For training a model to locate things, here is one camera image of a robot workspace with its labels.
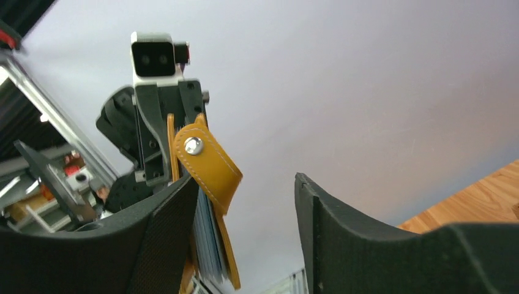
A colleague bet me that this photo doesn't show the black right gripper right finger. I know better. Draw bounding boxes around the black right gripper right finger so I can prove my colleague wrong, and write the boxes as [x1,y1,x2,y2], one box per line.
[294,173,518,293]

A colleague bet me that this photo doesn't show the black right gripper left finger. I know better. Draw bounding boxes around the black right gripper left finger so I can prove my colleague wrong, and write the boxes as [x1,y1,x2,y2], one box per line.
[1,176,198,293]

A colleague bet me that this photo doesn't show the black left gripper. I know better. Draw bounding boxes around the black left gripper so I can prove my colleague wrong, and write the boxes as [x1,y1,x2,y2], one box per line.
[134,80,205,187]

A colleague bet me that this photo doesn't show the yellow leather card holder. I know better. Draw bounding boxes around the yellow leather card holder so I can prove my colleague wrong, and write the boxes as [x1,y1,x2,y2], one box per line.
[166,113,242,293]

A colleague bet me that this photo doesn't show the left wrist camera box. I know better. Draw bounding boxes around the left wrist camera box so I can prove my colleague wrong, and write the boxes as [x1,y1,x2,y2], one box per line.
[130,31,190,87]

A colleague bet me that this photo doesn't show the aluminium frame rail left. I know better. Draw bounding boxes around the aluminium frame rail left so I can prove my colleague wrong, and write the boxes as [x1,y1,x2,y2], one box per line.
[1,51,117,186]

